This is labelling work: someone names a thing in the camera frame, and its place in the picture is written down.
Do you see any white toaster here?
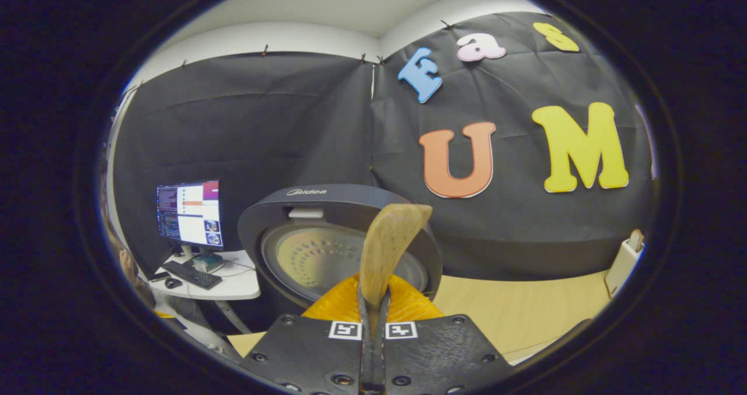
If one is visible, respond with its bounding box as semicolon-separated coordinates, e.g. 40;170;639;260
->
604;229;645;298

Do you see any dark grey rice cooker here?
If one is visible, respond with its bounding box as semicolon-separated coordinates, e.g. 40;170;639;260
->
236;184;444;328

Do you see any wooden spoon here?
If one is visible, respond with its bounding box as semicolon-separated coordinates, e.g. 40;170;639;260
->
359;204;434;326

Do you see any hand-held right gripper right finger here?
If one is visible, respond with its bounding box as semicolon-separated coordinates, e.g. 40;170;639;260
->
373;274;514;395

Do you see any computer monitor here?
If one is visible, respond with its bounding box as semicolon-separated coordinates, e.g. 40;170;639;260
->
155;179;224;249

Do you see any white side table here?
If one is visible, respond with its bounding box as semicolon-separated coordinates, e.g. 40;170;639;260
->
146;249;261;340

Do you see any black keyboard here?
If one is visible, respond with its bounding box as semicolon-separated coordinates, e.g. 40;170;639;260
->
162;260;224;291

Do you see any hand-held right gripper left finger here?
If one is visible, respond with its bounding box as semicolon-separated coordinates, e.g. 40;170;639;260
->
239;274;375;395

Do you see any small green box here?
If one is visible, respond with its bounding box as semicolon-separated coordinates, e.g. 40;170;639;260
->
193;253;225;273

